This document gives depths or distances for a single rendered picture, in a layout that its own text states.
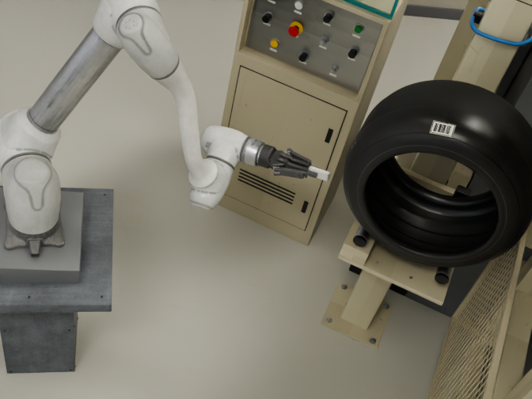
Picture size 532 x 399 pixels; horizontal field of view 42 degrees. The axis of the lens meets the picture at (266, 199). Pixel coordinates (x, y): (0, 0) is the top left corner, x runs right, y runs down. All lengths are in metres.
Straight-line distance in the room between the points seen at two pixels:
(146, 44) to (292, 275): 1.68
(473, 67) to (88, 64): 1.14
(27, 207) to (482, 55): 1.41
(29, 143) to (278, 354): 1.39
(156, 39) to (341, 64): 1.07
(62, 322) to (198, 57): 2.22
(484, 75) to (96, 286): 1.37
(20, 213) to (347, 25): 1.34
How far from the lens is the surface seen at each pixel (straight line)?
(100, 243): 2.43
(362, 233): 2.26
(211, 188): 2.24
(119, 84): 4.07
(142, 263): 3.19
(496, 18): 2.15
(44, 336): 2.68
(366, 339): 3.16
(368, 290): 2.99
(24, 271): 2.29
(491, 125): 1.98
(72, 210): 2.41
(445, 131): 1.92
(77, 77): 2.13
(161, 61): 1.92
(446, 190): 2.49
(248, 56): 2.87
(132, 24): 1.88
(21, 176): 2.15
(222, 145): 2.30
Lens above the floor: 2.55
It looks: 46 degrees down
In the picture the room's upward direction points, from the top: 15 degrees clockwise
